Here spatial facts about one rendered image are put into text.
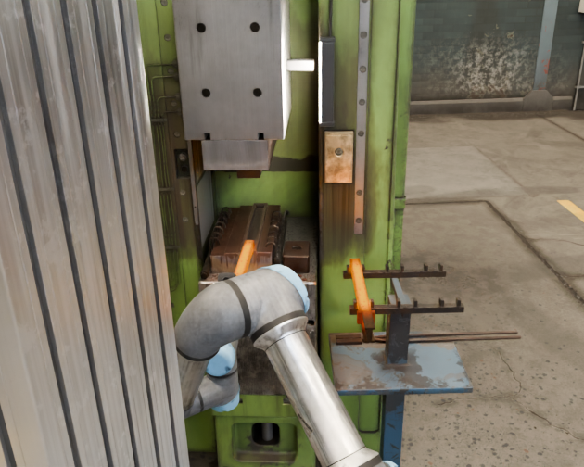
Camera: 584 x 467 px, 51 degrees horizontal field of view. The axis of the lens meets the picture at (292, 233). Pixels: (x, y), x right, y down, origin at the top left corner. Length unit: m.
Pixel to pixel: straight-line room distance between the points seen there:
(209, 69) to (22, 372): 1.44
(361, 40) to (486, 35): 6.34
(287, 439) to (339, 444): 1.29
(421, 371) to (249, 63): 1.03
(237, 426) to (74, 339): 1.89
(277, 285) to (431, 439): 1.73
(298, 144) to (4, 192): 1.96
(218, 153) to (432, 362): 0.91
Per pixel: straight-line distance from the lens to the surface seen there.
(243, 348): 2.11
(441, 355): 2.00
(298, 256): 1.99
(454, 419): 2.90
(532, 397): 3.11
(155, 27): 1.99
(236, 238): 2.10
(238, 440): 2.44
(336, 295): 2.21
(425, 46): 8.03
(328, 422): 1.13
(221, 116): 1.85
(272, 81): 1.81
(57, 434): 0.53
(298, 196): 2.42
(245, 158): 1.88
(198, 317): 1.14
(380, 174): 2.04
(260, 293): 1.15
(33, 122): 0.46
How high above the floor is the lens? 1.86
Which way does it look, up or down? 24 degrees down
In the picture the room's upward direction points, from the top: 1 degrees counter-clockwise
